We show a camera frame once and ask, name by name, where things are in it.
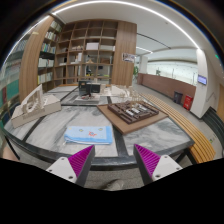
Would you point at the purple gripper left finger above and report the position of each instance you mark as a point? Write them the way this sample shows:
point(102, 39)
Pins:
point(74, 168)

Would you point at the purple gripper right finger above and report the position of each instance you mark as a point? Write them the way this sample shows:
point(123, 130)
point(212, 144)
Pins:
point(153, 166)

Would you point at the light blue folded towel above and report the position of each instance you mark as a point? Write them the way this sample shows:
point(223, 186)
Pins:
point(89, 134)

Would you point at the grey shoe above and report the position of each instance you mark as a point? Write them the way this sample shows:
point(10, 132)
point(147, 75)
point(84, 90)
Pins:
point(115, 185)

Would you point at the wooden slatted bench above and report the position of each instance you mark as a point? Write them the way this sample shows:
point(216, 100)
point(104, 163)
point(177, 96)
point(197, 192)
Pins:
point(202, 150)

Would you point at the brown architectural model board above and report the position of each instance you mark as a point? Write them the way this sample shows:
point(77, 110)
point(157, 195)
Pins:
point(131, 116)

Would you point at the black bin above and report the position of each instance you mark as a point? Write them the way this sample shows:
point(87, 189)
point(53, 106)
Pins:
point(177, 97)

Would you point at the red bin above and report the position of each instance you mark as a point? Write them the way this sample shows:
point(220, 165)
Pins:
point(188, 102)

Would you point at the white architectural building model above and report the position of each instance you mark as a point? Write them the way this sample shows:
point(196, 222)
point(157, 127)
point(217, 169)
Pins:
point(34, 106)

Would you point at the black model on table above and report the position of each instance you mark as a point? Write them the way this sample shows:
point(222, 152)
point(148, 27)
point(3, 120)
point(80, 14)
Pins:
point(87, 88)

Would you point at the side bookshelf with books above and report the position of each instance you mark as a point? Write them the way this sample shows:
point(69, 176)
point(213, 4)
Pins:
point(38, 57)

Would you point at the white skeletal frame model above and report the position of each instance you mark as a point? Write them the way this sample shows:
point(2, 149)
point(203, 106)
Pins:
point(129, 94)

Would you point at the wall mounted screen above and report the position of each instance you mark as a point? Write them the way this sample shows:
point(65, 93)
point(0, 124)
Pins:
point(202, 80)

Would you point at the wooden bookshelf wall unit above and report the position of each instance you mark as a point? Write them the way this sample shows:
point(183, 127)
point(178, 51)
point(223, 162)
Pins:
point(99, 49)

